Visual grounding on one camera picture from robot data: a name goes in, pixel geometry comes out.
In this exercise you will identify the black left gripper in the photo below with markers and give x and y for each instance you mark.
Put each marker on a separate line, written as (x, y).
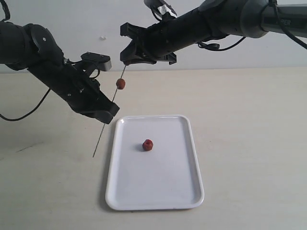
(82, 92)

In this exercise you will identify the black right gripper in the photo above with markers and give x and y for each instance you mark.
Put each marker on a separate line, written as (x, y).
(160, 41)

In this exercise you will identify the thin metal skewer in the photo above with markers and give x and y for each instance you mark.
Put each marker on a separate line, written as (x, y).
(103, 127)

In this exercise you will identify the red berry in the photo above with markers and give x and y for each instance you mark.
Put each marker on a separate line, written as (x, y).
(120, 84)
(147, 145)

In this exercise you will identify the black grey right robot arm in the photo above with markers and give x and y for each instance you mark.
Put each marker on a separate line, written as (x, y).
(213, 20)

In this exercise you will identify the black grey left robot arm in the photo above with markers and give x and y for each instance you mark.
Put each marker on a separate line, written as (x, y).
(32, 47)

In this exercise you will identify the white plastic tray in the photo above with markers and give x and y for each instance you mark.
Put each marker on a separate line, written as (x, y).
(165, 178)

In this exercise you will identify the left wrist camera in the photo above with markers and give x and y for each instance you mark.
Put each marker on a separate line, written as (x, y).
(93, 61)

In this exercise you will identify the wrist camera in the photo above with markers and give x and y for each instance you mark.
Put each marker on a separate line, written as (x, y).
(161, 10)
(93, 61)

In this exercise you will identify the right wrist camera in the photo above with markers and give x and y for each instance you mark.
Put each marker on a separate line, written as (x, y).
(161, 10)

